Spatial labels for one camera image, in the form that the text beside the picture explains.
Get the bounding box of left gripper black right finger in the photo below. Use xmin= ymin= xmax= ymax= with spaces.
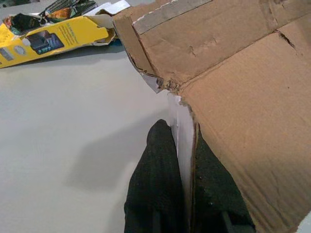
xmin=194 ymin=123 xmax=256 ymax=233

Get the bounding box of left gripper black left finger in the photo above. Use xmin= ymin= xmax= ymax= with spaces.
xmin=123 ymin=119 xmax=190 ymax=233

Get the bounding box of torn brown cardboard box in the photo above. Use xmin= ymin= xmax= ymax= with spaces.
xmin=112 ymin=0 xmax=311 ymax=233

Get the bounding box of torn yellow product box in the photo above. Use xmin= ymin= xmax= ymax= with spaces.
xmin=0 ymin=12 xmax=118 ymax=69

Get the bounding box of white paper sheet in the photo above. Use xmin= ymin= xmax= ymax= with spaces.
xmin=95 ymin=0 xmax=132 ymax=17

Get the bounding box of dark printed wrapper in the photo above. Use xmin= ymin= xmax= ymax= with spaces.
xmin=44 ymin=0 xmax=98 ymax=19

